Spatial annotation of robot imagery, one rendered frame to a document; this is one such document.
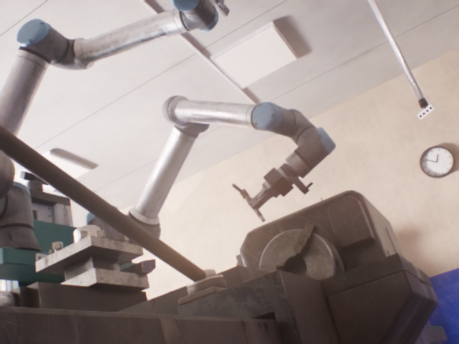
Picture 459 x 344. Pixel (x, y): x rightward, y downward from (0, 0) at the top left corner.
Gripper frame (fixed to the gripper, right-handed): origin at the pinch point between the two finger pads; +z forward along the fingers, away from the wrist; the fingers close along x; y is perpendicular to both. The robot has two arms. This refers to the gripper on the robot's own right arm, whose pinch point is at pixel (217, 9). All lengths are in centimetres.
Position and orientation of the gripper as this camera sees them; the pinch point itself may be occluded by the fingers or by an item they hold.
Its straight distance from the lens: 190.4
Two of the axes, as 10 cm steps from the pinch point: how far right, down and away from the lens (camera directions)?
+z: 4.8, 2.6, 8.4
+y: -3.7, 9.2, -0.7
